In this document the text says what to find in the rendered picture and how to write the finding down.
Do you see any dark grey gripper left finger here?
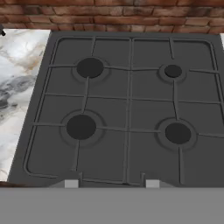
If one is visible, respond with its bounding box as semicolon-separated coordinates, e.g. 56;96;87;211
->
49;171;84;189

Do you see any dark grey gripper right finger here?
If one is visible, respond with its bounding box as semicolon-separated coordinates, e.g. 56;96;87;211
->
140;172;176;189

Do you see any dark grey gas hob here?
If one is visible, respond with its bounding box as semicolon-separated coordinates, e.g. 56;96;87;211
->
7;31;224;189

